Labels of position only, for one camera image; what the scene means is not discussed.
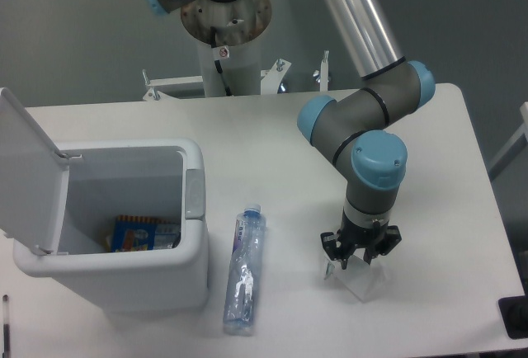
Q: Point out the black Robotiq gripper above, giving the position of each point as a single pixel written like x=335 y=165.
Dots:
x=378 y=239

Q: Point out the white plastic wrapper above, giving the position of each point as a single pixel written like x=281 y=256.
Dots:
x=361 y=279

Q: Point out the clear crushed plastic water bottle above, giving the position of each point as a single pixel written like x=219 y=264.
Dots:
x=245 y=269

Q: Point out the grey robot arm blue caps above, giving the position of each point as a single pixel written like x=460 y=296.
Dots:
x=351 y=133

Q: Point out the white trash can open lid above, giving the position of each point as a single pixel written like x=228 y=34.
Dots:
x=59 y=203

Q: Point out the black device at table corner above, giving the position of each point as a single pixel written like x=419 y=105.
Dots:
x=514 y=316

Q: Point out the blue orange snack packet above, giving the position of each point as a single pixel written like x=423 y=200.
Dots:
x=132 y=233

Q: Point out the slotted strip at left edge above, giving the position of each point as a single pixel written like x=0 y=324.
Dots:
x=6 y=327

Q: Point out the white right pedestal bracket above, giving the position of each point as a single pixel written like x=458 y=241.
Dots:
x=322 y=75

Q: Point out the white pedestal bracket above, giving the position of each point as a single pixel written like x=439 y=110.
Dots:
x=273 y=79
x=322 y=75
x=168 y=88

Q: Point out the white middle pedestal bracket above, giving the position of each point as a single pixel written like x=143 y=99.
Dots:
x=273 y=79

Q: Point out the white left pedestal bracket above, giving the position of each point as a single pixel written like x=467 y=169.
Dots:
x=168 y=88

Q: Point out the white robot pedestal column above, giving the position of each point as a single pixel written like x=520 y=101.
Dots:
x=228 y=39

